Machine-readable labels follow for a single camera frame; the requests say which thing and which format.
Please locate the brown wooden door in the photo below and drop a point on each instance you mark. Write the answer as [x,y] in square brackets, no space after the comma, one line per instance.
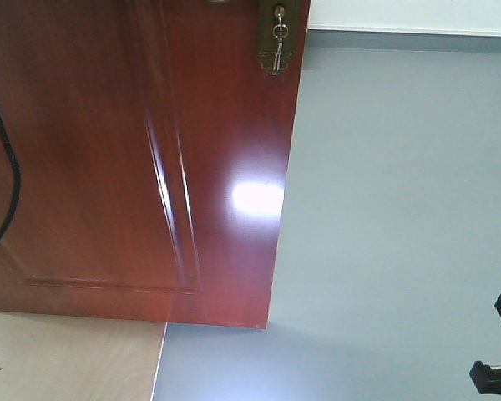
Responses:
[153,152]

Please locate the brass lock plate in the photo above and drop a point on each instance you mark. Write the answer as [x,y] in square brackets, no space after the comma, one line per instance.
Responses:
[266,44]

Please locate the plywood base platform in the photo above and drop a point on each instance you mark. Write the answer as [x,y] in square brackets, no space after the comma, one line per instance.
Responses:
[45,357]

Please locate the silver keys on ring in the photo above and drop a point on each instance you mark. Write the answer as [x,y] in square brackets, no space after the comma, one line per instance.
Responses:
[280,31]

